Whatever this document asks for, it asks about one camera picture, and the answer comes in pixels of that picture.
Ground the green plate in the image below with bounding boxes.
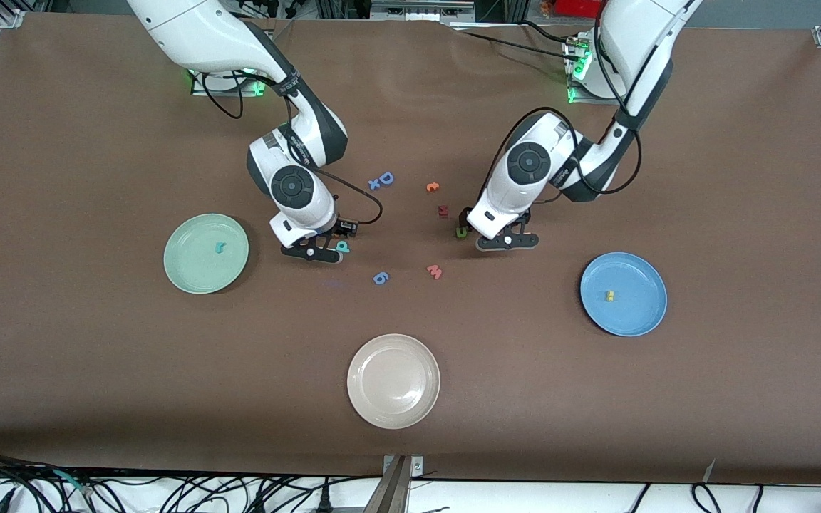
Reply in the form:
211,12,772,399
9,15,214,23
163,213,250,295

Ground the beige plate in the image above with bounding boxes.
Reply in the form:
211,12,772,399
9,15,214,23
346,333,442,430

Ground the blue plate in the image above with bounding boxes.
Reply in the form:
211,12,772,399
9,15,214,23
579,252,668,338

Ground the red box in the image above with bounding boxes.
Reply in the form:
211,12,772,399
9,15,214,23
555,0,605,19

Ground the brown table cover sheet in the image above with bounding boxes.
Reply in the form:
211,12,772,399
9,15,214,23
0,13,821,487

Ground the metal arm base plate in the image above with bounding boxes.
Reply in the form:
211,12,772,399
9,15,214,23
190,66,270,97
564,32,621,106

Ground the black table cable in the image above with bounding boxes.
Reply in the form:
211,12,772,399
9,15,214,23
448,20,582,61

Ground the aluminium frame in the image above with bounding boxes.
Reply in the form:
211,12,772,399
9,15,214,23
371,0,475,22

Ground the metal table edge bracket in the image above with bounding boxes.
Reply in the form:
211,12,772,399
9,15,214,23
364,455,424,513

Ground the teal floor cable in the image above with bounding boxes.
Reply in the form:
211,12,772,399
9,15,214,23
53,467,95,497

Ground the black looped floor cable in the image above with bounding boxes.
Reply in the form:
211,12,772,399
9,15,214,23
691,482,723,513

